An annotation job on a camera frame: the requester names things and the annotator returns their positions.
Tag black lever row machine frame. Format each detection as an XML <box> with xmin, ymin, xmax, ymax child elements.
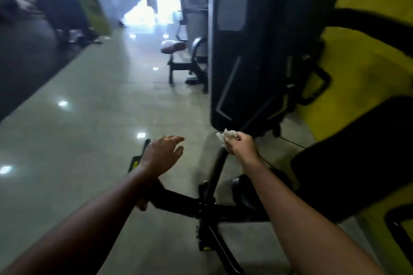
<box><xmin>167</xmin><ymin>37</ymin><xmax>209</xmax><ymax>93</ymax></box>

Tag person's right forearm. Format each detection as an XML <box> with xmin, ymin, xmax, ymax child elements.
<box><xmin>243</xmin><ymin>159</ymin><xmax>386</xmax><ymax>275</ymax></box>

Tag black back pad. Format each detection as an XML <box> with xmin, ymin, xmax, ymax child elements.
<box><xmin>290</xmin><ymin>96</ymin><xmax>413</xmax><ymax>224</ymax></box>

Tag person's left forearm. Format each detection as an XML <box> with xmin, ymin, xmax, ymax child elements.
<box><xmin>0</xmin><ymin>165</ymin><xmax>155</xmax><ymax>275</ymax></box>

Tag black round seat pad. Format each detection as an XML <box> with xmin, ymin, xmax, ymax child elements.
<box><xmin>231</xmin><ymin>168</ymin><xmax>294</xmax><ymax>213</ymax></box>

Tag thin black floor cable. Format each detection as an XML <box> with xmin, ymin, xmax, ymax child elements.
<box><xmin>279</xmin><ymin>136</ymin><xmax>306</xmax><ymax>150</ymax></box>

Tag black machine base frame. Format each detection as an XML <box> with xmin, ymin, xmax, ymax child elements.
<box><xmin>127</xmin><ymin>137</ymin><xmax>281</xmax><ymax>275</ymax></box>

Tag dark weight stack housing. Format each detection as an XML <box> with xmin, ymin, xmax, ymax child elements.
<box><xmin>210</xmin><ymin>0</ymin><xmax>352</xmax><ymax>138</ymax></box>

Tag person's left hand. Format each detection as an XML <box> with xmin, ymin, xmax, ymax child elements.
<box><xmin>139</xmin><ymin>135</ymin><xmax>185</xmax><ymax>180</ymax></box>

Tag white cleaning wipe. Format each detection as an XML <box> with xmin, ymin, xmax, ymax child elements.
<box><xmin>216</xmin><ymin>128</ymin><xmax>241</xmax><ymax>149</ymax></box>

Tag person's right hand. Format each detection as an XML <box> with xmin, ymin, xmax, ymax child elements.
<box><xmin>224</xmin><ymin>132</ymin><xmax>262</xmax><ymax>168</ymax></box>

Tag maroon seat pad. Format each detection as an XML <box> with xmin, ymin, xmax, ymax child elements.
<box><xmin>160</xmin><ymin>39</ymin><xmax>188</xmax><ymax>55</ymax></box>

